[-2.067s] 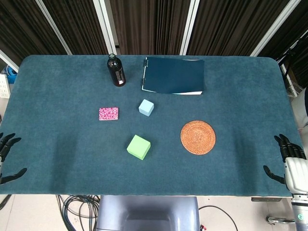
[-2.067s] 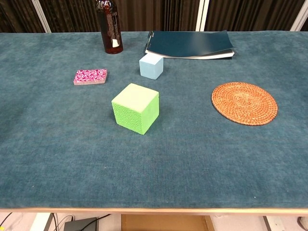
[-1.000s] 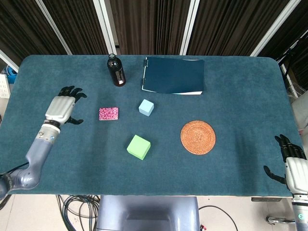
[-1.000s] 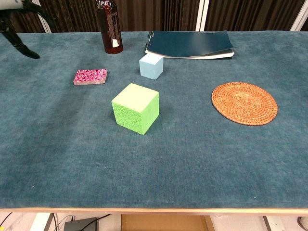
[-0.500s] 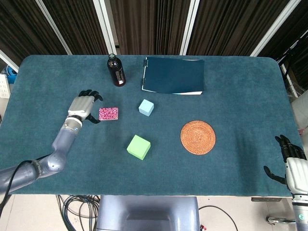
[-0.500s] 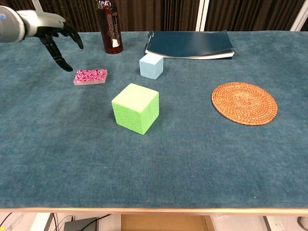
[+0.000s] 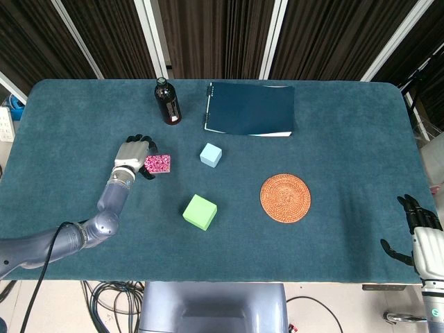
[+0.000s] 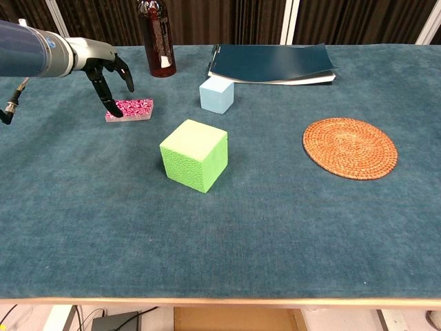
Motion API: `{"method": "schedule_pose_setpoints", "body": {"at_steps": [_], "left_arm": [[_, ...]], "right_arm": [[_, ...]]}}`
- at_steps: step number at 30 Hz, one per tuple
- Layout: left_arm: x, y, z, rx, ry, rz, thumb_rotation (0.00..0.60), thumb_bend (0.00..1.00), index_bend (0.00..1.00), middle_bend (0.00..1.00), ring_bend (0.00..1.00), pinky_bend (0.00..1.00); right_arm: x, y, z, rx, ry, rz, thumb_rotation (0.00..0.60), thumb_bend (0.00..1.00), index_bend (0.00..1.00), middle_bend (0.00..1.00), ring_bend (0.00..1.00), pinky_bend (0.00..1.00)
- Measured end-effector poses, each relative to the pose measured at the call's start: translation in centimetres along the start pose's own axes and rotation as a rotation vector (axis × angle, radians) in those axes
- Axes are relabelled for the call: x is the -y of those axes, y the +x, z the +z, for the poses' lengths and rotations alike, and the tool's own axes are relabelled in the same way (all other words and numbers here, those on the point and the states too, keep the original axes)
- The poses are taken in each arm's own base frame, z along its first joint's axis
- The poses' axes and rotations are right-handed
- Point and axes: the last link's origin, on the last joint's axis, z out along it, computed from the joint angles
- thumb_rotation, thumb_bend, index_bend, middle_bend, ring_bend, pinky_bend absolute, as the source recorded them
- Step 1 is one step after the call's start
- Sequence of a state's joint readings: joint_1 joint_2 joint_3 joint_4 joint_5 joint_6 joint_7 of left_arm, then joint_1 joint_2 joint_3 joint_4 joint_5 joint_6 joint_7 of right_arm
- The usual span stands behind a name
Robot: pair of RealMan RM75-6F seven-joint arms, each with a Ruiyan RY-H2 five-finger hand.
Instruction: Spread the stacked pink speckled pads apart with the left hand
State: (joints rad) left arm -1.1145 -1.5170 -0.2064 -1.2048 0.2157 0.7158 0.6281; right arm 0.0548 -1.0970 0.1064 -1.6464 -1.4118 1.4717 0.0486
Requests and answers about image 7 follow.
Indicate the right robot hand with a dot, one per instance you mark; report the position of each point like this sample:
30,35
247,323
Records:
428,249

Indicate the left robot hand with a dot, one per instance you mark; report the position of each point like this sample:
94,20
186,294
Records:
130,156

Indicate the pink patterned block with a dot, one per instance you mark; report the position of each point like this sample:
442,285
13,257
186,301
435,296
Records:
159,164

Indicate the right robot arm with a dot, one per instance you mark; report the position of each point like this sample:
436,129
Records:
433,305

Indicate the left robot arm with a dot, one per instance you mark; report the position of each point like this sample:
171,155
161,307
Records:
107,201

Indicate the brown glass bottle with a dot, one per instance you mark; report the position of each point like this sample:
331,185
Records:
168,104

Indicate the chrome caster base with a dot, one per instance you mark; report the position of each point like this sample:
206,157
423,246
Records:
406,317

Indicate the light blue foam cube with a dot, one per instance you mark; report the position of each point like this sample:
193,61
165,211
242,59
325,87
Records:
210,155

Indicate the green foam cube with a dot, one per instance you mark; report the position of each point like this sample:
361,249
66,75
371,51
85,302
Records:
199,212

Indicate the blue plastic roll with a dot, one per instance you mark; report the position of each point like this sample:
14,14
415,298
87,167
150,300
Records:
16,104

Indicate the white power strip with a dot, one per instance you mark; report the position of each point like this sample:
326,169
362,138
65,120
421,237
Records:
5,125

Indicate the teal velvet tablecloth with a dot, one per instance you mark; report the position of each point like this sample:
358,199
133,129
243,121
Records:
243,249

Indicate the dark brown pleated curtain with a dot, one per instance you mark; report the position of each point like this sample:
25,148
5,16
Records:
215,34

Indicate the round woven rattan coaster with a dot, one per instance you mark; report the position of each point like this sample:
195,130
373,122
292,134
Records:
285,199

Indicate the grey-blue robot torso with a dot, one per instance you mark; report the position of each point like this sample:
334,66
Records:
213,308

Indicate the white frame post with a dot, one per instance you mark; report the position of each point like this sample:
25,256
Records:
12,89
274,40
393,40
152,40
79,40

